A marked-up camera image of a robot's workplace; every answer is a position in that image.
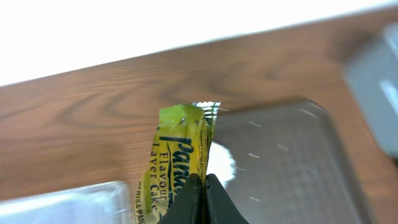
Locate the clear plastic bin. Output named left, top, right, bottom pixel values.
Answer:
left=1, top=181, right=132, bottom=224

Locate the dark brown serving tray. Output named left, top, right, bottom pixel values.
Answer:
left=215, top=100, right=376, bottom=223

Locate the plastic snack wrapper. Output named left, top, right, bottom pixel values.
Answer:
left=133, top=101, right=236, bottom=223

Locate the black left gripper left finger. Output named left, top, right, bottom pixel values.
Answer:
left=159, top=174, right=203, bottom=224

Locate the grey dishwasher rack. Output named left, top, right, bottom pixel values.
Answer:
left=344, top=22, right=397, bottom=159

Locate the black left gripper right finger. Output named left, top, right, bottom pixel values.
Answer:
left=205, top=174, right=249, bottom=224

